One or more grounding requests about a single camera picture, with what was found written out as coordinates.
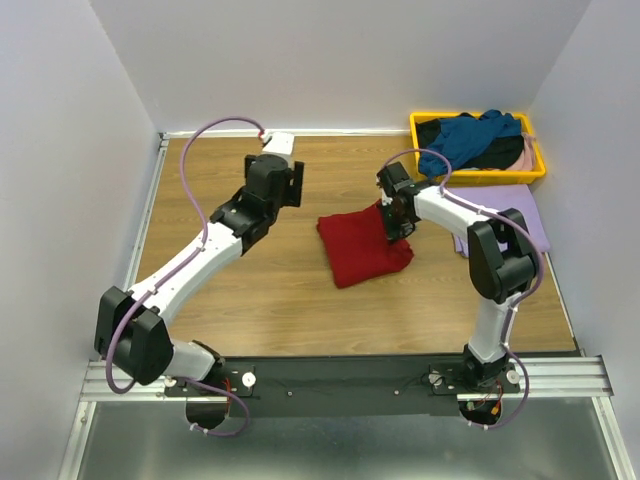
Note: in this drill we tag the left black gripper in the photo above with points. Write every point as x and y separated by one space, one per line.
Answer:
298 178

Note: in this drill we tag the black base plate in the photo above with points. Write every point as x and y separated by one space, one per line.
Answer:
368 385

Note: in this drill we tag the blue t shirt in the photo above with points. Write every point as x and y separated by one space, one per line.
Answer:
465 142

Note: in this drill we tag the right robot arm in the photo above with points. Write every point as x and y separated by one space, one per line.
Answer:
504 264

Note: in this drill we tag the yellow plastic bin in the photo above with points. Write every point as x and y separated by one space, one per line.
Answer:
479 146

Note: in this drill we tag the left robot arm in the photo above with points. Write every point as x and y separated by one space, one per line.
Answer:
132 325

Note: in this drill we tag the pink t shirt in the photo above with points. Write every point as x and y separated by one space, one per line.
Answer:
526 160

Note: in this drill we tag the red t shirt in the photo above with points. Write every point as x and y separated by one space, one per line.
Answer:
357 248

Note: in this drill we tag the aluminium front rail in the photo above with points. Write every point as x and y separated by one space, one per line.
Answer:
549 377

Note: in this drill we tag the black t shirt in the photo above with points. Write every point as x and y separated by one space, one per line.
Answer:
500 152

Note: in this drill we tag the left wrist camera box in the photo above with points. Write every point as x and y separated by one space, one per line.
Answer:
278 143

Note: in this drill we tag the folded purple t shirt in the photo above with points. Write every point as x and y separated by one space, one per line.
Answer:
503 197

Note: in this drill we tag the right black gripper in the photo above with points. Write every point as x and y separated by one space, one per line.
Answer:
396 233

